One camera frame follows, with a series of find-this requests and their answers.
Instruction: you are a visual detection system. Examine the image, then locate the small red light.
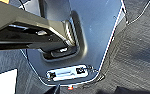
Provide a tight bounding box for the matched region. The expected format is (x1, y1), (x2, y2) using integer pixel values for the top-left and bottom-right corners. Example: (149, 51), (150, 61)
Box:
(67, 85), (74, 91)

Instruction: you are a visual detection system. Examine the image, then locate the white flat slab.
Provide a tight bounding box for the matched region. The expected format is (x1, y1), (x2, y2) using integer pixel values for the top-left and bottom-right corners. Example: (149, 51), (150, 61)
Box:
(0, 68), (19, 94)

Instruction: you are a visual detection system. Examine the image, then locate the white box blue middle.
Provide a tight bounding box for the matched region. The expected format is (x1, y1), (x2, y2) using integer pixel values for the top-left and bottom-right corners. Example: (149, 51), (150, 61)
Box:
(45, 64), (96, 83)

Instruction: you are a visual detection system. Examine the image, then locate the grey robot torso limb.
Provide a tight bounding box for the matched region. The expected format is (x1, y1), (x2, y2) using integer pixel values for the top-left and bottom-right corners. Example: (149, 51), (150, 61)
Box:
(0, 0), (80, 53)

